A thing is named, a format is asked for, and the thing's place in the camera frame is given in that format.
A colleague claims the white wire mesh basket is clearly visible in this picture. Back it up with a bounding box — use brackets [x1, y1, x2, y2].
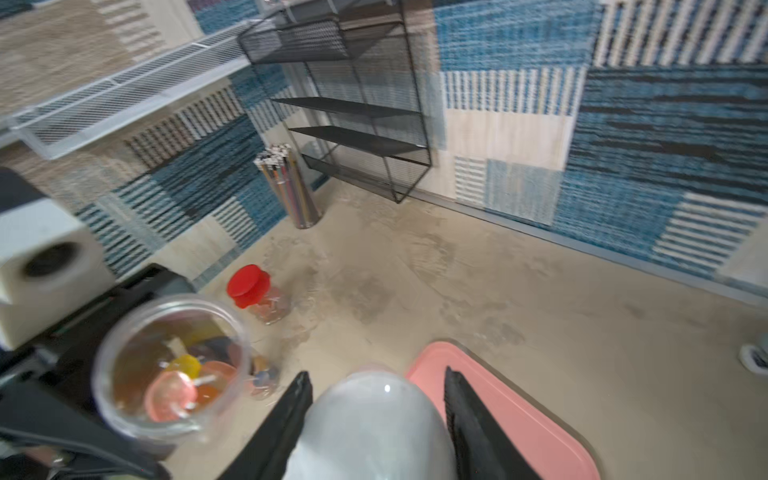
[1, 19, 255, 160]

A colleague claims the candy jar clear plastic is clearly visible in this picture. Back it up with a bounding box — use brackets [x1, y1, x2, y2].
[91, 294, 251, 445]

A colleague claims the candy jar red lid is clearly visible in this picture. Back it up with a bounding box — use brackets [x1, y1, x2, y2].
[226, 264, 290, 325]

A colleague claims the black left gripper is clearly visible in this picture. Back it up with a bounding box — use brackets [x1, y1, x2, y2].
[1, 264, 194, 479]

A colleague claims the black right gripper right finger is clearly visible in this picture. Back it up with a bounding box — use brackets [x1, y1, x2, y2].
[443, 367, 540, 480]

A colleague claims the cup of coloured pencils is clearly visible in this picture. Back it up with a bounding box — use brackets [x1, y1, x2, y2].
[254, 144, 322, 229]

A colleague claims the pink plastic tray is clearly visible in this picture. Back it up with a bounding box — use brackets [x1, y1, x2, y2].
[406, 341, 601, 479]

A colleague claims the candy jar patterned lid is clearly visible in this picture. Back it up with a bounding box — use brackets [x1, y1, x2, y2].
[249, 354, 280, 399]

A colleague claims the grey stapler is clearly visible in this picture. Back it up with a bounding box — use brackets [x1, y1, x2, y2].
[738, 334, 768, 377]

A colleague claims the black wire shelf rack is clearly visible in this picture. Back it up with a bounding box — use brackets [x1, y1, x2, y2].
[237, 1, 433, 203]

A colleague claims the white jar lid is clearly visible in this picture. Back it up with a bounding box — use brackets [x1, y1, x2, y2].
[284, 370, 457, 479]

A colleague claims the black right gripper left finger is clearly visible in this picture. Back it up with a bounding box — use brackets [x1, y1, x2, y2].
[218, 371, 313, 480]

